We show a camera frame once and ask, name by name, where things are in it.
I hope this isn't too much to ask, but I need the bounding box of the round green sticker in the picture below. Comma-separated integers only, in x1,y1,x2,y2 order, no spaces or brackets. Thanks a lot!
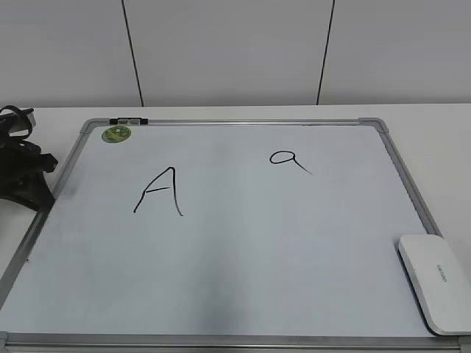
102,125,132,143

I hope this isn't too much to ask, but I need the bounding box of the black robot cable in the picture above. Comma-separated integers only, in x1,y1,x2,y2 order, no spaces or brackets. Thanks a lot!
0,105,36,148

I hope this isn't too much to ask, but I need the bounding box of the white whiteboard eraser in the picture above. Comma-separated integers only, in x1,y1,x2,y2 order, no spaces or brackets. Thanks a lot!
398,235,470,336

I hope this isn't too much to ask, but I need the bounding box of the aluminium framed whiteboard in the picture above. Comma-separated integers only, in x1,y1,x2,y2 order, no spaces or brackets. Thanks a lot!
1,118,470,352

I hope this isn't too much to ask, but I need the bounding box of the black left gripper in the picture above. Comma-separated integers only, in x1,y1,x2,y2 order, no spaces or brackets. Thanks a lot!
1,138,58,211

